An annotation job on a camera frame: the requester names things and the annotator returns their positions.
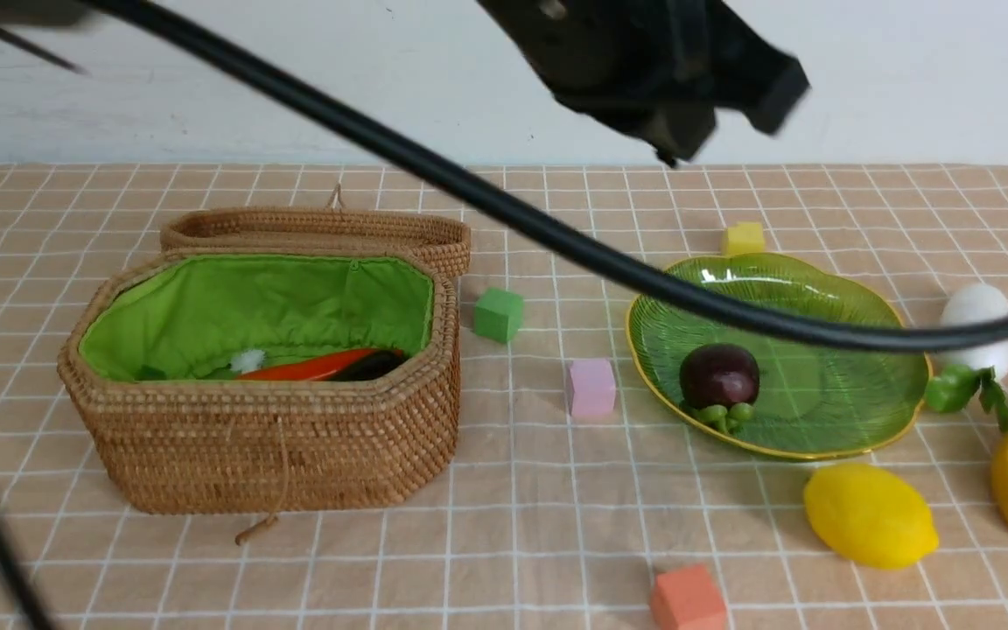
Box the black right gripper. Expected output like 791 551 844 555
481 1 809 166

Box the yellow lemon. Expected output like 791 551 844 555
803 461 940 571

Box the dark purple mangosteen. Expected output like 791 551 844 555
677 343 761 435

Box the orange carrot with leaves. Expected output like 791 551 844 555
199 347 380 382

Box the dark purple eggplant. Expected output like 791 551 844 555
327 348 407 382

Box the yellow foam cube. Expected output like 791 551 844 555
723 220 767 256

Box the white radish with leaves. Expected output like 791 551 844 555
924 283 1008 433

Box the green glass leaf plate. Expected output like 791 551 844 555
625 254 933 461

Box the green foam cube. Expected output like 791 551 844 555
472 287 526 344

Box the pink foam cube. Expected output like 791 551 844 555
569 359 618 417

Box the orange foam cube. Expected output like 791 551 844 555
649 563 728 630

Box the beige checkered tablecloth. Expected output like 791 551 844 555
0 164 1008 629

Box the green fabric basket lining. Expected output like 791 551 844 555
79 254 436 382

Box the woven wicker basket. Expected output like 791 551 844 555
59 248 461 515

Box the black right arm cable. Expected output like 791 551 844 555
0 0 1008 354

